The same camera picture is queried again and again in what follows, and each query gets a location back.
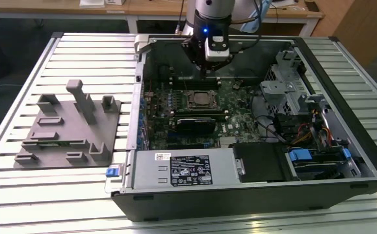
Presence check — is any CPU socket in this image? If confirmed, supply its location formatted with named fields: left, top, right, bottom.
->
left=183, top=90, right=223, bottom=110

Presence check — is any white paper box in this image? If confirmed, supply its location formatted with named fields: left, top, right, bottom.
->
left=80, top=0, right=105, bottom=7

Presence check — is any silver CPU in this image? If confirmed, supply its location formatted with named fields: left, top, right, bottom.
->
left=193, top=93, right=215, bottom=107

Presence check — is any grey parts rack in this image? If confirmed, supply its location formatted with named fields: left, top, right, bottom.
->
left=12, top=79, right=123, bottom=169

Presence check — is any black graphics card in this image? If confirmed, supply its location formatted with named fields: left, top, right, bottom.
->
left=174, top=117, right=217, bottom=134

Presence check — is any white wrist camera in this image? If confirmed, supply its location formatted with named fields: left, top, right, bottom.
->
left=203, top=35, right=233, bottom=62

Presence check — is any long black expansion slot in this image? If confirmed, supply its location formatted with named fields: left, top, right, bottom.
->
left=167, top=143, right=219, bottom=150

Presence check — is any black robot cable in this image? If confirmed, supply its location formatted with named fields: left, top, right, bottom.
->
left=174, top=0, right=187, bottom=35
left=229, top=0, right=265, bottom=54

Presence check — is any metal drive cage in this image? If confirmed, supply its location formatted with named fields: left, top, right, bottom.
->
left=258, top=50, right=310, bottom=116

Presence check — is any black PC case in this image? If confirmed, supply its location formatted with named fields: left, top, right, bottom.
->
left=109, top=31, right=377, bottom=223

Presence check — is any black plastic shroud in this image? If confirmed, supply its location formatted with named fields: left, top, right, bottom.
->
left=229, top=142, right=298, bottom=184

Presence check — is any green RAM stick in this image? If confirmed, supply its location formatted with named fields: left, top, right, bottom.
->
left=37, top=141, right=72, bottom=147

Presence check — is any grey power supply unit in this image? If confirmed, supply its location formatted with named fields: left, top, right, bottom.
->
left=130, top=148, right=242, bottom=191

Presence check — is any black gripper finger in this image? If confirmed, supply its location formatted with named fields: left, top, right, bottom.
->
left=201, top=64, right=213, bottom=80

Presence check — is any thick black data cable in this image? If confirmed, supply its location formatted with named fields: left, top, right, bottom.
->
left=253, top=114, right=289, bottom=144

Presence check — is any blue disk carrier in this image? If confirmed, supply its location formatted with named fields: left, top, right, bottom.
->
left=285, top=149, right=347, bottom=173

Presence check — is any metal disk bay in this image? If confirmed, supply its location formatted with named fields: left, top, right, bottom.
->
left=282, top=145, right=363, bottom=181

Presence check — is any green motherboard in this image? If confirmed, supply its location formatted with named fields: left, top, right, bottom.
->
left=138, top=78, right=265, bottom=151

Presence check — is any yellow red wire bundle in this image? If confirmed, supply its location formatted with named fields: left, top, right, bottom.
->
left=290, top=109, right=334, bottom=147

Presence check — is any wooden cabinet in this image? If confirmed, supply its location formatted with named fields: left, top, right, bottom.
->
left=311, top=0, right=377, bottom=67

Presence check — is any silver finned heat sink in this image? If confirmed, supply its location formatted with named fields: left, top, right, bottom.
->
left=219, top=136, right=238, bottom=148

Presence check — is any metal socket cover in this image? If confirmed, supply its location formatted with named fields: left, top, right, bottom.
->
left=187, top=90, right=221, bottom=109

